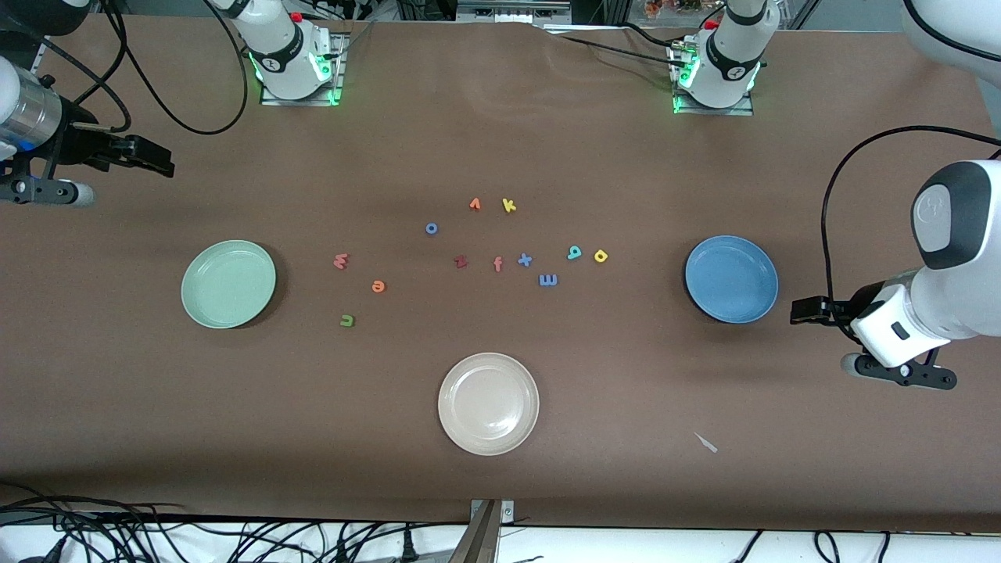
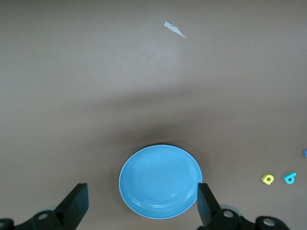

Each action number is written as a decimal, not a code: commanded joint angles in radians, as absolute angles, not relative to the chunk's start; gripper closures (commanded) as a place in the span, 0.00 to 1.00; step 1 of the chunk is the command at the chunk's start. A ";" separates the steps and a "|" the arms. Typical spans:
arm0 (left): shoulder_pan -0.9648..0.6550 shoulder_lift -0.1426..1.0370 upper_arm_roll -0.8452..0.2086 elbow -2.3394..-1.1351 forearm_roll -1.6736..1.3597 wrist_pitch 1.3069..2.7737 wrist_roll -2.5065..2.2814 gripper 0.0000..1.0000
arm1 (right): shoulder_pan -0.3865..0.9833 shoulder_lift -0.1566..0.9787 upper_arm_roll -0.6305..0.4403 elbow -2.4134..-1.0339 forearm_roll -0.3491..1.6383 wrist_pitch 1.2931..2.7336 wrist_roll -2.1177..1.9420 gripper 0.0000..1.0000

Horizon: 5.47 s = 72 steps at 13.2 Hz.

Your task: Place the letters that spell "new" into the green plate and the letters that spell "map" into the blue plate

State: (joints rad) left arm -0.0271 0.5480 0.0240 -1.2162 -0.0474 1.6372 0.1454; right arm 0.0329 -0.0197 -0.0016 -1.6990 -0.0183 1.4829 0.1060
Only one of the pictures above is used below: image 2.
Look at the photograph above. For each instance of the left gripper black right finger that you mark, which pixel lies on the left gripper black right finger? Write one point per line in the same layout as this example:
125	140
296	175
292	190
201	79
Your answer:
208	208

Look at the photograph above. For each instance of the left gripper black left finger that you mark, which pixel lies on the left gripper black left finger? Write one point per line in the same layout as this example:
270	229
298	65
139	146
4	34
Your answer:
72	206

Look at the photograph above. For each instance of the yellow foam letter d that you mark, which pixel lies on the yellow foam letter d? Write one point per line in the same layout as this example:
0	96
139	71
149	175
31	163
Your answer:
264	180

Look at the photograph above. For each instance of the teal foam letter p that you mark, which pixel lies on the teal foam letter p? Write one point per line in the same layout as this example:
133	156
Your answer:
286	176

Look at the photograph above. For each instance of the blue foam letter m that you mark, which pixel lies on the blue foam letter m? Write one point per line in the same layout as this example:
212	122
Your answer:
305	152

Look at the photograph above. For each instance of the blue plate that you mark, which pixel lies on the blue plate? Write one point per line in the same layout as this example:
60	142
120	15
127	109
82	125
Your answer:
158	182

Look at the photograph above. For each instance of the white paper scrap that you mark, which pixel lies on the white paper scrap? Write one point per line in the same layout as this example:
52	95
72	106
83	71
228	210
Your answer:
173	28

